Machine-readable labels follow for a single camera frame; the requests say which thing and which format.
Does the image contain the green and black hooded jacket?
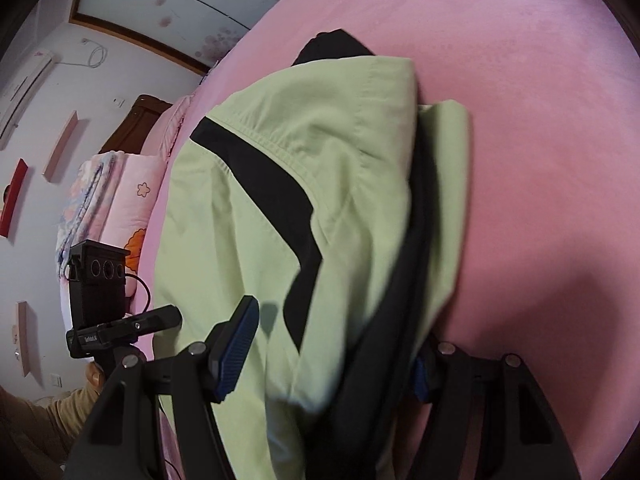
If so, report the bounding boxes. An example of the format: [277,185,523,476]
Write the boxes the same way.
[154,30,470,479]

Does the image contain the person's left hand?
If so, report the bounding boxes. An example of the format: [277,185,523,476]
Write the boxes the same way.
[86,361,105,391]

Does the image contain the pink flower pillow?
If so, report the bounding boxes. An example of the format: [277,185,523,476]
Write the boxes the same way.
[100,154,166,274]

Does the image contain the folded floral quilt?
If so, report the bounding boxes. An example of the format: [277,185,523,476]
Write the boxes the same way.
[55,151,125,275]

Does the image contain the pink bed blanket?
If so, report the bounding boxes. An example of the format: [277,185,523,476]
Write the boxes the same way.
[134,0,640,480]

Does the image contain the pink flat pillow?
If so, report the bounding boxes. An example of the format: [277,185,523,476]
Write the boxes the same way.
[140,96,192,160]

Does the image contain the dark wooden headboard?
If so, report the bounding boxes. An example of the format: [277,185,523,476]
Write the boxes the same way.
[99,94,171,155]

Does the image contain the white air conditioner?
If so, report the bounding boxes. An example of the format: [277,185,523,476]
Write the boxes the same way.
[1,49,55,148]

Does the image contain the black camera box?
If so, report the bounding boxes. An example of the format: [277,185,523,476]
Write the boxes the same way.
[68,240,129,330]

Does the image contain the red wall shelf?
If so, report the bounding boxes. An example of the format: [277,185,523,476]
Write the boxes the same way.
[0,158,28,237]

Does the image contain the pink wall shelf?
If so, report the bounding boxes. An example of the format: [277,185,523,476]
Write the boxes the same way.
[41,110,79,182]

